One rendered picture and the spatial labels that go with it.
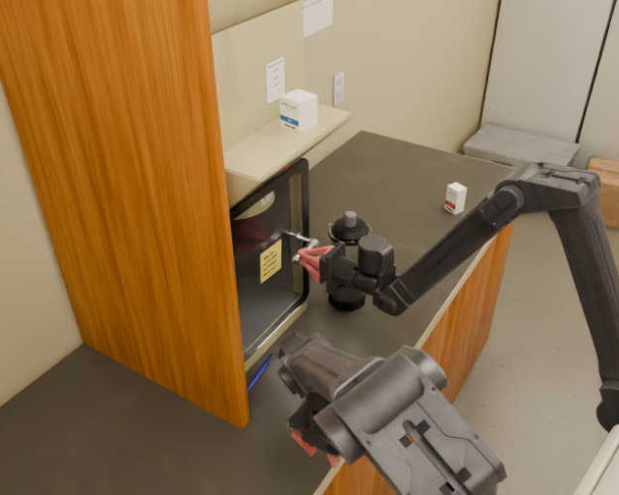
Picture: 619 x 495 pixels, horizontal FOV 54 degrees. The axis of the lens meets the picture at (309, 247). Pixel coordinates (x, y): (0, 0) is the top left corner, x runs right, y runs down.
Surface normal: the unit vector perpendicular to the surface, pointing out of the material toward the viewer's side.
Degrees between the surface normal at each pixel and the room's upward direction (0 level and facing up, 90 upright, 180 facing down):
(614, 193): 86
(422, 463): 27
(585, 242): 91
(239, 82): 90
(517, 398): 0
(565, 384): 0
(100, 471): 0
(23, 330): 90
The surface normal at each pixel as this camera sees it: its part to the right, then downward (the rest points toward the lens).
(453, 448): -0.14, -0.48
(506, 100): -0.54, 0.50
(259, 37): 0.85, 0.30
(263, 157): -0.01, -0.81
